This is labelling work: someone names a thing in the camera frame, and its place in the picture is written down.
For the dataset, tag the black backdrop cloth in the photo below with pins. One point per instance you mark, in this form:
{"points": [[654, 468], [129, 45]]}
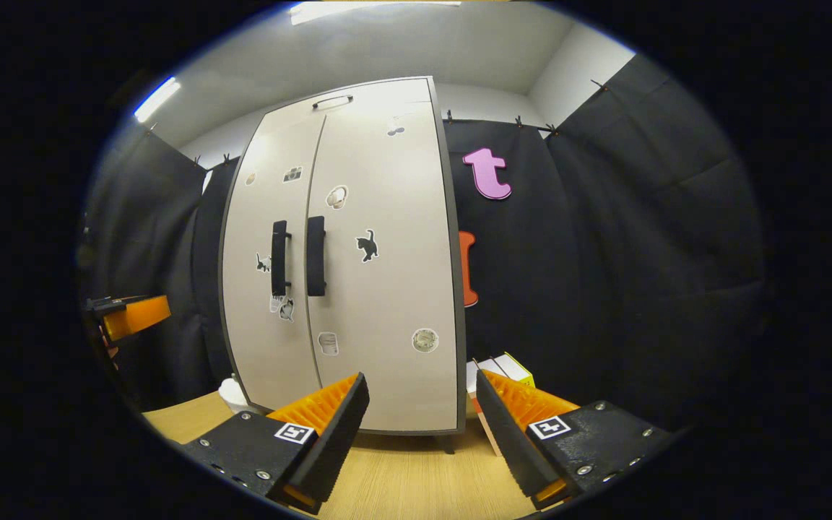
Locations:
{"points": [[640, 253], [156, 253]]}

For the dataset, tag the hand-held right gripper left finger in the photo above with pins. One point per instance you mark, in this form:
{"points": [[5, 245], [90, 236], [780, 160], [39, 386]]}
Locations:
{"points": [[333, 448]]}

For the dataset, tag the white and grey shoe cabinet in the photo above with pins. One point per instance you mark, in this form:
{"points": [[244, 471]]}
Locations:
{"points": [[387, 94]]}

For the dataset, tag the ceiling light panel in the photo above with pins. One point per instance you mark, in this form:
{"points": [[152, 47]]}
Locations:
{"points": [[373, 10], [157, 100]]}

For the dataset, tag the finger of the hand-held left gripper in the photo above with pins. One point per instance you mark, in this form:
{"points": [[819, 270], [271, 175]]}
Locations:
{"points": [[141, 316]]}

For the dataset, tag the white cabinet door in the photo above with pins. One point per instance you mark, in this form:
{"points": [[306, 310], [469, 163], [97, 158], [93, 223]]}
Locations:
{"points": [[401, 289], [250, 325]]}

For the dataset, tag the white rounded object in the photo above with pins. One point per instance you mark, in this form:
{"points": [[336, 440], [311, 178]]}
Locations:
{"points": [[232, 396]]}

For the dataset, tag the white cardboard box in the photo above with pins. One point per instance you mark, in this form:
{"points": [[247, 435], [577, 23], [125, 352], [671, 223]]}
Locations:
{"points": [[488, 365]]}

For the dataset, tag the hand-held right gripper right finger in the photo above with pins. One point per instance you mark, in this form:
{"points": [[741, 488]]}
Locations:
{"points": [[506, 448]]}

